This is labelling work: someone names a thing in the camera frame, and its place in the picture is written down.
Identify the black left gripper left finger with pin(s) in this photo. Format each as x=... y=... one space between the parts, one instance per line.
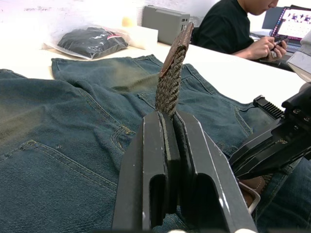
x=134 y=165

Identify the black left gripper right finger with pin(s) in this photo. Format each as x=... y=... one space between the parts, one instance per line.
x=209 y=174

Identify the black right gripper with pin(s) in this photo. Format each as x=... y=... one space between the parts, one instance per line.
x=298 y=116

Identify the brown braided belt with buckle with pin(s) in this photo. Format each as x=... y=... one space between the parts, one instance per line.
x=167 y=92

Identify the blue denim shorts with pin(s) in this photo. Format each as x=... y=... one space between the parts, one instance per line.
x=60 y=121

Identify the person's left hand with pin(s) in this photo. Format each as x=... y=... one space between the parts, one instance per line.
x=279 y=53

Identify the person's right hand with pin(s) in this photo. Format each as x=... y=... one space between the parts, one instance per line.
x=266 y=47

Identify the black smartphone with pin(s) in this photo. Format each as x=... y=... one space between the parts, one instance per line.
x=281 y=40

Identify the open laptop with bright screen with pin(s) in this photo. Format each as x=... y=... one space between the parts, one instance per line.
x=295 y=24

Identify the white foam block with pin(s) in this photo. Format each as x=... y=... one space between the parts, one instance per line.
x=145 y=36

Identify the clear bag with black garment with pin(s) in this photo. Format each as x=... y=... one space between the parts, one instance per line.
x=92 y=41

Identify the dark grey screen panel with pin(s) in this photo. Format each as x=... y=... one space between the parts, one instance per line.
x=272 y=19

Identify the person in black t-shirt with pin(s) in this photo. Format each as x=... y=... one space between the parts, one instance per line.
x=223 y=24

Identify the pale yellow round object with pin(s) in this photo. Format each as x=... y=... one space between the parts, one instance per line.
x=128 y=21

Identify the grey plastic box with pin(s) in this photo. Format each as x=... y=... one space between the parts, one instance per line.
x=165 y=21

